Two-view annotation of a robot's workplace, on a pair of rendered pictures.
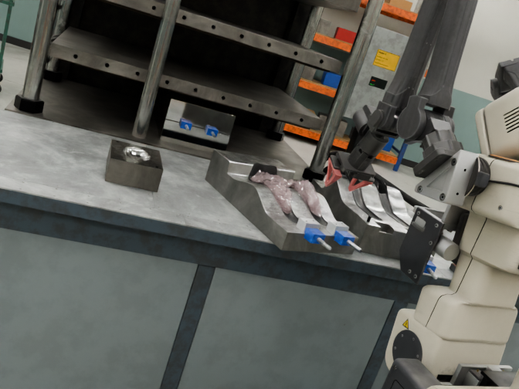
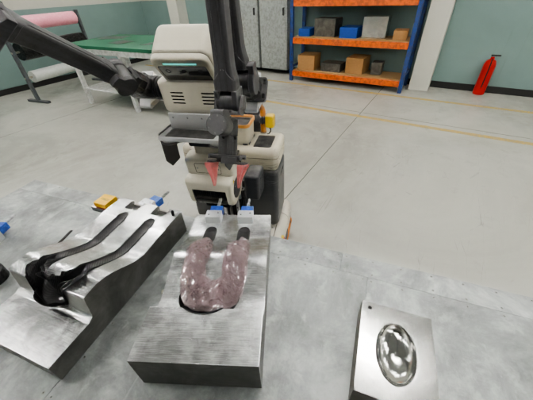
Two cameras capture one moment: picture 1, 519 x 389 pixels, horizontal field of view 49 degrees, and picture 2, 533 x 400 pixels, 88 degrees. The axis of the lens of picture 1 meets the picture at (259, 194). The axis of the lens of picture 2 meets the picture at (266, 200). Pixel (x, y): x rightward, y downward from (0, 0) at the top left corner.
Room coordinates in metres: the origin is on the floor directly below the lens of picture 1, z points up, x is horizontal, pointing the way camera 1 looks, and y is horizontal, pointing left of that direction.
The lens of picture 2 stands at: (1.97, 0.35, 1.48)
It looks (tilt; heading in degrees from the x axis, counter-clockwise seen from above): 38 degrees down; 220
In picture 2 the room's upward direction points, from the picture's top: 3 degrees counter-clockwise
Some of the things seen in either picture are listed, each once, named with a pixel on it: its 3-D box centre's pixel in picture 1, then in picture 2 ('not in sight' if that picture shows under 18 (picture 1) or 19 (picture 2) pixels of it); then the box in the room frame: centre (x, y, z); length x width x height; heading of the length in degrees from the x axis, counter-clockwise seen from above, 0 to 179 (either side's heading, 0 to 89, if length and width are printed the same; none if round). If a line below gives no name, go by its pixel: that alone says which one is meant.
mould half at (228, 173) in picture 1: (279, 198); (220, 274); (1.69, -0.06, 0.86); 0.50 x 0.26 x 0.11; 36
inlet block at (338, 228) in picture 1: (346, 239); (216, 210); (1.51, -0.27, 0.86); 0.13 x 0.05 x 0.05; 36
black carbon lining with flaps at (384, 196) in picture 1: (374, 196); (95, 247); (1.87, -0.37, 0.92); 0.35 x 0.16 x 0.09; 18
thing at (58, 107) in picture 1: (172, 132); not in sight; (2.53, 0.47, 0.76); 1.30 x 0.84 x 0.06; 108
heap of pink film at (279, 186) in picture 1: (285, 186); (215, 263); (1.69, -0.07, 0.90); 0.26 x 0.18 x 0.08; 36
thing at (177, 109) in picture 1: (191, 114); not in sight; (2.47, 0.40, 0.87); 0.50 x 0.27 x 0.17; 18
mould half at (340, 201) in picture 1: (369, 208); (95, 261); (1.89, -0.37, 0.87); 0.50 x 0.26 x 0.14; 18
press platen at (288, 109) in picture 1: (186, 75); not in sight; (2.58, 0.48, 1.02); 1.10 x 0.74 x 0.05; 108
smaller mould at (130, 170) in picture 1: (133, 164); (391, 358); (1.61, 0.38, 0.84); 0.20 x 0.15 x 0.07; 18
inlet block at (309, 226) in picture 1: (316, 237); (247, 210); (1.44, -0.18, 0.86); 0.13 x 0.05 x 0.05; 36
